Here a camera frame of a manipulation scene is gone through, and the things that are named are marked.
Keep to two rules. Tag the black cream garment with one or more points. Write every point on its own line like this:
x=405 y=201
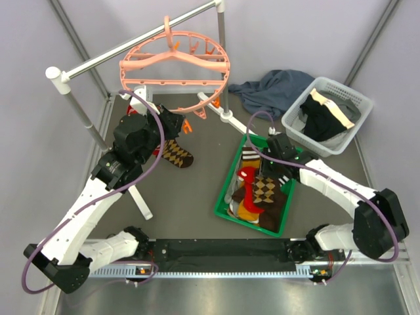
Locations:
x=319 y=123

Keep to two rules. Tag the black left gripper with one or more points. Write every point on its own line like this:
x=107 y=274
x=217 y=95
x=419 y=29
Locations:
x=172 y=121

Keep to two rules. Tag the red white striped sock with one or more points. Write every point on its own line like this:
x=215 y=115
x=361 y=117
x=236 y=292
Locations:
x=130 y=110
x=157 y=151

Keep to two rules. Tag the pink round clip hanger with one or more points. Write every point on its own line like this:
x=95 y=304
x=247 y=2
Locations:
x=180 y=59

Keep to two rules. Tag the grey black striped sock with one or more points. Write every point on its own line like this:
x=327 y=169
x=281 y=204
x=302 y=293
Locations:
x=283 y=180

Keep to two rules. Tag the grey slotted cable duct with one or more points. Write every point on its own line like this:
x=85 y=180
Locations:
x=134 y=272

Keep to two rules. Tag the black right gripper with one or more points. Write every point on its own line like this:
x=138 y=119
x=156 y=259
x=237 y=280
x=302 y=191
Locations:
x=266 y=170

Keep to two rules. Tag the white and silver drying rack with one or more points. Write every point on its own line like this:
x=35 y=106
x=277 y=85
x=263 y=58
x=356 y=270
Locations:
x=60 y=79

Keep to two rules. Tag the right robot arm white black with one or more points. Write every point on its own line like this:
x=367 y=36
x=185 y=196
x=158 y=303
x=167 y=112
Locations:
x=378 y=221

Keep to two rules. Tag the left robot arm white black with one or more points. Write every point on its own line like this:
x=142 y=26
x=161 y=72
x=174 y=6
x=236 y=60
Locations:
x=64 y=258

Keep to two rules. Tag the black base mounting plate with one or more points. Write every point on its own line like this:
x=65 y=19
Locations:
x=227 y=255

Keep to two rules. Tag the dark brown sock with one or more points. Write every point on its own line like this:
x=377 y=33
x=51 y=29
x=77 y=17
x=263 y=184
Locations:
x=270 y=218

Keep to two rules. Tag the green plastic crate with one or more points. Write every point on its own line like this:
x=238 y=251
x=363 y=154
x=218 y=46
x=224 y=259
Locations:
x=221 y=207

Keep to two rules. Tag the white plastic laundry basket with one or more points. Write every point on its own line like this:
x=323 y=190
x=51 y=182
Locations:
x=294 y=126

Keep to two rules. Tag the blue grey cloth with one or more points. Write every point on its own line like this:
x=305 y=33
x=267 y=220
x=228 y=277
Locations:
x=274 y=93

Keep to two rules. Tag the mustard yellow sock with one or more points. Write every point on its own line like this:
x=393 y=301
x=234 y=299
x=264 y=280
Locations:
x=244 y=214

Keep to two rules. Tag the brown argyle sock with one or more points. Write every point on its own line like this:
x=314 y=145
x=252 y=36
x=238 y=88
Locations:
x=264 y=190
x=176 y=155

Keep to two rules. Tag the brown white striped sock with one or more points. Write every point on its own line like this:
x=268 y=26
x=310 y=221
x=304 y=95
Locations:
x=248 y=154

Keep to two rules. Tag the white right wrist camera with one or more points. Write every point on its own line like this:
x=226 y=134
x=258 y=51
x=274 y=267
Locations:
x=272 y=131

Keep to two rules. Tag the grey garment in basket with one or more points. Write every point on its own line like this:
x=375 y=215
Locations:
x=345 y=105

